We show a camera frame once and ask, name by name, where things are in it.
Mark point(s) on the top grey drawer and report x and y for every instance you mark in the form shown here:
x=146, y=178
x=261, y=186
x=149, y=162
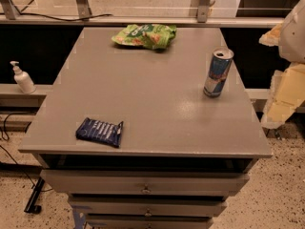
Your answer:
x=144, y=183

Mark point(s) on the blue rxbar blueberry wrapper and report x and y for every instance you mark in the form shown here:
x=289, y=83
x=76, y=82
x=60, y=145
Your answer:
x=100, y=132

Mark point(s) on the green rice chip bag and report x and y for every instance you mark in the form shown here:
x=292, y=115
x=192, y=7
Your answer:
x=148, y=36

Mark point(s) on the black metal floor bracket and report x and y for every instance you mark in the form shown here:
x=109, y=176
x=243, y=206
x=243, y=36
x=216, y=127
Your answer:
x=32, y=207

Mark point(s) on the grey metal window rail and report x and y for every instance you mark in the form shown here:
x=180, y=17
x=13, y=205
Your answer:
x=116, y=21

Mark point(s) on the bottom grey drawer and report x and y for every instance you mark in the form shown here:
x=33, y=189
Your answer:
x=120, y=222

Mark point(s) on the blue silver energy drink can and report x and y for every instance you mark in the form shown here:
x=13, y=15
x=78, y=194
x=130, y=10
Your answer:
x=219, y=68

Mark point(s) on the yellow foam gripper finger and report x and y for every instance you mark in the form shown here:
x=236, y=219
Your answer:
x=271, y=37
x=287, y=93

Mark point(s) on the middle grey drawer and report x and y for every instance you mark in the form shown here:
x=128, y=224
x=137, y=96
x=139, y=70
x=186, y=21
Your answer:
x=149, y=206

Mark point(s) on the white pump sanitizer bottle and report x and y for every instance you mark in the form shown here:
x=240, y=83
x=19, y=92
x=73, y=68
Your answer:
x=22, y=79

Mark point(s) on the grey drawer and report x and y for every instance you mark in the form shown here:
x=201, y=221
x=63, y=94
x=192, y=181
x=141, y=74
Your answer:
x=144, y=183
x=149, y=206
x=120, y=222

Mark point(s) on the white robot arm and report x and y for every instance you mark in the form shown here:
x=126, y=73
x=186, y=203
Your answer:
x=291, y=44

